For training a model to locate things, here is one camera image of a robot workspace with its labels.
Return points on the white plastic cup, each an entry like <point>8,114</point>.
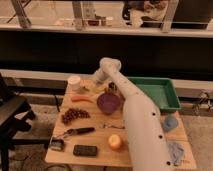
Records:
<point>74,82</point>

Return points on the blue plastic cup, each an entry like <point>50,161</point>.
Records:
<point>170,123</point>

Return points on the blue grey cloth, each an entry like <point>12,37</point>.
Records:
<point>176,152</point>

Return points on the green plastic tray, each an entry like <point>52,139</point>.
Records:
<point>160,90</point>

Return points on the black rectangular block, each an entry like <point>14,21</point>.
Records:
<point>84,150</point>

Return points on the small metal cup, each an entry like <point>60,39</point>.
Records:
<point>112,87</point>

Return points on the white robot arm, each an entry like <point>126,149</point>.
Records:
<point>146,141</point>

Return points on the yellow banana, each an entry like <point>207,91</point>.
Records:
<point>96,89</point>

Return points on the bunch of dark grapes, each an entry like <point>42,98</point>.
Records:
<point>72,114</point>

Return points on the yellow red apple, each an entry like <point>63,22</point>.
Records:
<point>115,142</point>

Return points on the small black metal clip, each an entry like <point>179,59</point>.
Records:
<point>57,144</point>

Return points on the purple bowl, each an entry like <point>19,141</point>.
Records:
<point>108,103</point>

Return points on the metal fork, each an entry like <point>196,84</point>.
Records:
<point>105,125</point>

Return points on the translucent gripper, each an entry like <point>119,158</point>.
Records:
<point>88,85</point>

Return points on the black chair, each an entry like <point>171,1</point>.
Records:
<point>14,113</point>

